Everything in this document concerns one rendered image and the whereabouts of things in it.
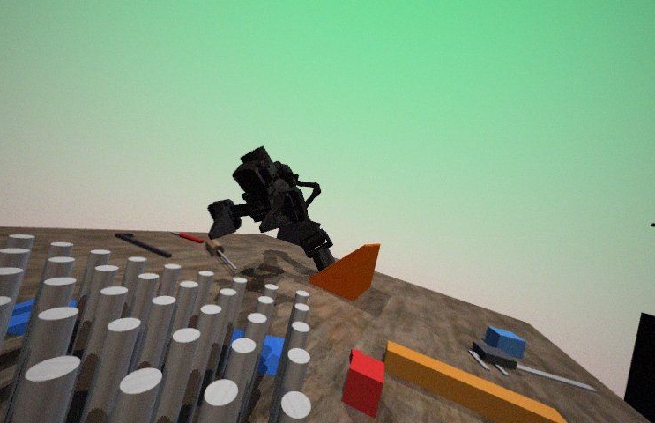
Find red cylinder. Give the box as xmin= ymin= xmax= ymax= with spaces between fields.
xmin=170 ymin=231 xmax=204 ymax=243

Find orange flat bar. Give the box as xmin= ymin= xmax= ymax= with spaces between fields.
xmin=383 ymin=341 xmax=567 ymax=423

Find blue block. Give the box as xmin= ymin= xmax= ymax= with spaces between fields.
xmin=484 ymin=327 xmax=526 ymax=359

